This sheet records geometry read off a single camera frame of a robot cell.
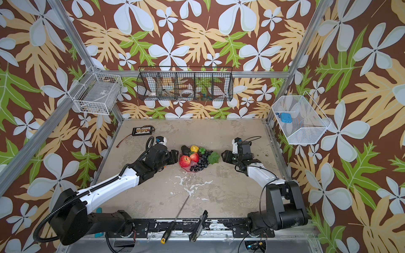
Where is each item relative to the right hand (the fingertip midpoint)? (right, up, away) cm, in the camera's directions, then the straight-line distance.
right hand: (224, 153), depth 91 cm
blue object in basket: (+34, +21, -5) cm, 40 cm away
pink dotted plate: (-19, -6, +4) cm, 20 cm away
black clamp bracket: (-17, -35, -20) cm, 44 cm away
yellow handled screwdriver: (-28, -34, -18) cm, 47 cm away
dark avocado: (-23, +1, +5) cm, 24 cm away
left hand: (-28, +3, -7) cm, 29 cm away
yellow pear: (-17, +3, +7) cm, 19 cm away
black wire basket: (-23, +43, +5) cm, 49 cm away
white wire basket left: (-72, +35, -5) cm, 80 cm away
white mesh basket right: (+41, +18, -7) cm, 45 cm away
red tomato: (-23, -4, -1) cm, 23 cm away
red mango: (-17, -2, +2) cm, 18 cm away
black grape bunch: (-13, -5, +1) cm, 14 cm away
